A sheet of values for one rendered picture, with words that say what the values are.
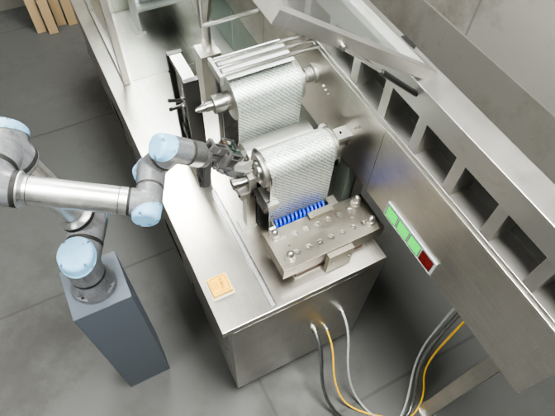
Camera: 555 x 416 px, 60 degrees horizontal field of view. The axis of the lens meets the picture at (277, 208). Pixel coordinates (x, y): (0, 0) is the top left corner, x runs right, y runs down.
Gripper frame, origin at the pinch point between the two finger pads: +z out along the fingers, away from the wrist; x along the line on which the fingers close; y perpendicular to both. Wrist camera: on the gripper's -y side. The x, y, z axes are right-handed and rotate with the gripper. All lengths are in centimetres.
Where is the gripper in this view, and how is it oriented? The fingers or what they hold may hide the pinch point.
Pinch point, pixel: (246, 169)
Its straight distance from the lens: 154.0
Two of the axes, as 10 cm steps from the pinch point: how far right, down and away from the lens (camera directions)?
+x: -4.6, -7.5, 4.8
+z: 6.6, 0.7, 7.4
